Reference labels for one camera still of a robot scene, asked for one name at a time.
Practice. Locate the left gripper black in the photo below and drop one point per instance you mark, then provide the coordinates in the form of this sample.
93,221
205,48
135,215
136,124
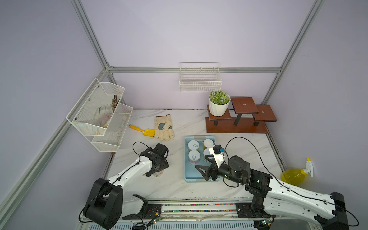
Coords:
164,164

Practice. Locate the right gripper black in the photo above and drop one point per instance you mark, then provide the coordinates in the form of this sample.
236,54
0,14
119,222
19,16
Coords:
209,169

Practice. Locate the green label can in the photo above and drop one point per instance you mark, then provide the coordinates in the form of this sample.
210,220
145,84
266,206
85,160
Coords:
206,152

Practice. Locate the light blue plastic basket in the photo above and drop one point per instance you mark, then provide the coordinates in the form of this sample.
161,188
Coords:
191,173

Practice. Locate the white lid can orange label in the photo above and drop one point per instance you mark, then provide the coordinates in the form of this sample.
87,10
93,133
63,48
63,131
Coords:
208,143

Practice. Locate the can with yellow label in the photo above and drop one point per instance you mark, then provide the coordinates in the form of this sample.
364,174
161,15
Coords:
193,145

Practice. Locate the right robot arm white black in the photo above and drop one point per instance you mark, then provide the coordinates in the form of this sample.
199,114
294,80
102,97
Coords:
272,197

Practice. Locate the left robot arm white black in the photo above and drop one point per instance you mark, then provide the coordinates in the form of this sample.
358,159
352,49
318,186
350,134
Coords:
106,204

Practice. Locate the yellow plastic scoop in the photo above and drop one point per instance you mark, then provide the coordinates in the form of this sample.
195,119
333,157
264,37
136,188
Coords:
146,132

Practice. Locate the beige work gloves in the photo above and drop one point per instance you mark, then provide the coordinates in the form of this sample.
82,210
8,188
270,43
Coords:
163,128

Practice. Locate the brown wooden tiered stand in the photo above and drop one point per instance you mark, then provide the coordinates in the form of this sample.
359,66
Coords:
250,117

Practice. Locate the white pot green succulent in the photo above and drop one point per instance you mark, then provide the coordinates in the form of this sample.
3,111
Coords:
218,103

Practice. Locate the white mesh two-tier rack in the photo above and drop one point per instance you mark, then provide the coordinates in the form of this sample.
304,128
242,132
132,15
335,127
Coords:
104,139

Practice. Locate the yellow spray bottle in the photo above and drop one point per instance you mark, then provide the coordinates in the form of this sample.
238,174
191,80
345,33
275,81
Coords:
296,176

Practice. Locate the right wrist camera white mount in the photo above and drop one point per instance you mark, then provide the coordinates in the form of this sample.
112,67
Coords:
217,153

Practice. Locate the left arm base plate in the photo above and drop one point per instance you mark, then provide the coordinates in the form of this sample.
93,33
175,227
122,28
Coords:
148,212

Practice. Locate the aluminium front rail frame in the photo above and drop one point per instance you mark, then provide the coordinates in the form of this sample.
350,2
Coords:
197,215

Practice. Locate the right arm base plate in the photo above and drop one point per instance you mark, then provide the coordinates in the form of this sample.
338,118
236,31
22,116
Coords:
246,210

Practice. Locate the white wire wall basket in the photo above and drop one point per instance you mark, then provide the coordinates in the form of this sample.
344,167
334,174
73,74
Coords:
200,77

